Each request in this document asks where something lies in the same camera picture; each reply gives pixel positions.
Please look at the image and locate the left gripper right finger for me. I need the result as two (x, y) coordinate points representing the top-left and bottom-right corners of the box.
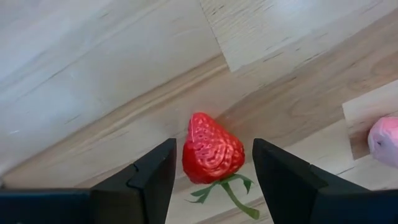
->
(252, 139), (398, 224)

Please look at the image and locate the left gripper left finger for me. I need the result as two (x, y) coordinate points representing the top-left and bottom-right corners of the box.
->
(0, 138), (177, 224)

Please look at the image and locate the red toy strawberry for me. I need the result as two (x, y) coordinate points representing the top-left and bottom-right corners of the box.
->
(182, 111), (261, 221)

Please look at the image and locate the pink toy peach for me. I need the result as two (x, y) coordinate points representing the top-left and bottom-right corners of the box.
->
(367, 116), (398, 169)

